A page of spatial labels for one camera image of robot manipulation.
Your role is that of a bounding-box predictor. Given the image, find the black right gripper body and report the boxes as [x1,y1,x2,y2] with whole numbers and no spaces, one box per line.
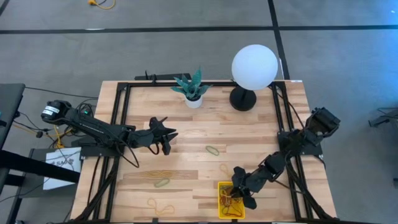
[242,169,266,194]

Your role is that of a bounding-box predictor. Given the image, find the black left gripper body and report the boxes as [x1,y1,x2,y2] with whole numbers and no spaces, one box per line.
[129,129,164,149]

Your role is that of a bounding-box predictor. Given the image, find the red rubber band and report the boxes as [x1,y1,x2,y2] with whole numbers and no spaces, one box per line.
[221,198,243,218]
[147,142,160,156]

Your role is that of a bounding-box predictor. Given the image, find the yellow rubber band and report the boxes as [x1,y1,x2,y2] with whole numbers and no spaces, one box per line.
[146,169,178,180]
[220,163,233,178]
[147,197,175,217]

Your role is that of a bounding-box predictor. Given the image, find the green rubber band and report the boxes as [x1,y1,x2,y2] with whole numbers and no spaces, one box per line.
[154,177,171,189]
[205,145,220,157]

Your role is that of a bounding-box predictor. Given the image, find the yellow slotted plastic bin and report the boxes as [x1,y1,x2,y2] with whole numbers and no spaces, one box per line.
[217,181,246,220]

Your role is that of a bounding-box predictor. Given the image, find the snake plant in white pot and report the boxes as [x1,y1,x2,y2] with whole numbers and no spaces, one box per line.
[170,67,213,109]

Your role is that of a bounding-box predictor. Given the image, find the black device with antennas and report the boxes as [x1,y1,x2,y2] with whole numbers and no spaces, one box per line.
[134,70,192,82]

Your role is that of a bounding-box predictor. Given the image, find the white printed paper sheet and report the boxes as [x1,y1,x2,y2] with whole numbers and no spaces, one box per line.
[42,147,83,191]

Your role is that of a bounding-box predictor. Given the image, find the white globe lamp black base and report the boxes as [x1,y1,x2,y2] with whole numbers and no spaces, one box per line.
[229,44,279,112]

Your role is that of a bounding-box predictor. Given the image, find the black stand beam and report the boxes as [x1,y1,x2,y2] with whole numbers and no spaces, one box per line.
[0,150,81,184]

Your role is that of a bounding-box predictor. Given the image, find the black side desk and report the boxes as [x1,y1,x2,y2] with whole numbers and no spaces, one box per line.
[0,83,26,150]

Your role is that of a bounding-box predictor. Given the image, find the black floor stand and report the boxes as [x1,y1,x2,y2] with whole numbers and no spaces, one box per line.
[368,107,398,128]

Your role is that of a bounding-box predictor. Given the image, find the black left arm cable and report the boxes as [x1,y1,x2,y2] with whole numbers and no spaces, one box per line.
[116,136,141,169]

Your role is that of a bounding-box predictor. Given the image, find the black aluminium table frame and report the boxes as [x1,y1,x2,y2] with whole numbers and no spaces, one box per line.
[70,80,338,223]

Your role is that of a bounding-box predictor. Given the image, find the yellow floor cable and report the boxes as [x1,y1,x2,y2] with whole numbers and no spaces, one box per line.
[88,0,116,10]

